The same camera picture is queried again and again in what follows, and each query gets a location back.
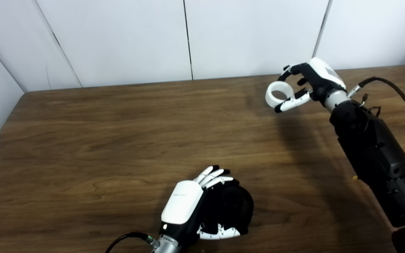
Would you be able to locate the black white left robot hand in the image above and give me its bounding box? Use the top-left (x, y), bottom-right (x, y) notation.
top-left (159, 165), bottom-right (242, 246)

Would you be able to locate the round black gear part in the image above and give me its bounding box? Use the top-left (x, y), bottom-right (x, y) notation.
top-left (206, 184), bottom-right (254, 235)

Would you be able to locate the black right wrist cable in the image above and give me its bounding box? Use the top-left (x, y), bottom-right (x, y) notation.
top-left (347, 77), bottom-right (405, 181)

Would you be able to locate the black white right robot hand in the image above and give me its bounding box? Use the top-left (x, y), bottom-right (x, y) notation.
top-left (275, 57), bottom-right (347, 113)

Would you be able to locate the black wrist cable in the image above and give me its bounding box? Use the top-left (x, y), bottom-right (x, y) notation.
top-left (105, 232), bottom-right (159, 253)
top-left (347, 77), bottom-right (405, 181)

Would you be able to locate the white toothed ring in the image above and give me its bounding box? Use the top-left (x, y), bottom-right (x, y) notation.
top-left (265, 81), bottom-right (294, 108)

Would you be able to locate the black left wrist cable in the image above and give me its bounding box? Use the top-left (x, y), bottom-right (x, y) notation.
top-left (105, 232), bottom-right (159, 253)

